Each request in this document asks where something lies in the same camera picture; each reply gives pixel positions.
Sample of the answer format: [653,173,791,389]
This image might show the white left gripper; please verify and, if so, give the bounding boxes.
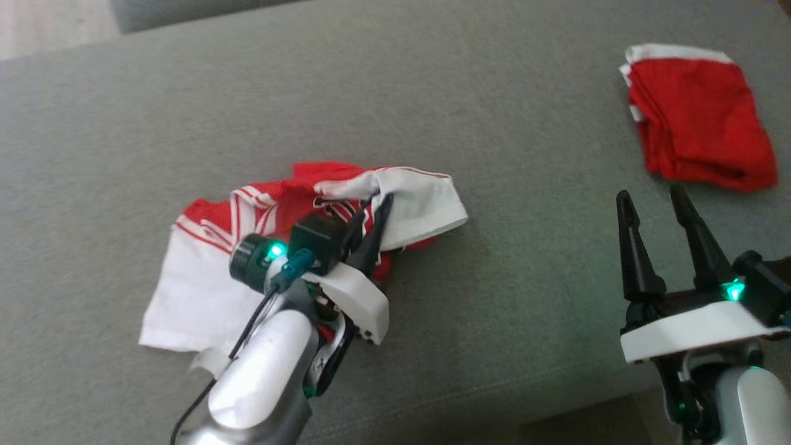
[303,193,395,397]

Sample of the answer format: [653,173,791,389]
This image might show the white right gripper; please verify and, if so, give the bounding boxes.
[616,184,791,443]

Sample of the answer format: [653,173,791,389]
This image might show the red shorts with white stripes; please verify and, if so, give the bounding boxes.
[620,43,778,191]

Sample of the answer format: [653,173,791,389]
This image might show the red jersey with white sleeves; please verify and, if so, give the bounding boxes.
[139,162,468,354]

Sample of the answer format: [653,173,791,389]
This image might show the large grey sofa seat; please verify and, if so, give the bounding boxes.
[0,0,791,445]

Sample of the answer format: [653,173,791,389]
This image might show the teal cable connector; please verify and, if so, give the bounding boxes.
[271,248,315,292]

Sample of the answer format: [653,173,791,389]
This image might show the white cable label tag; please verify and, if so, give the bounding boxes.
[188,347,232,379]

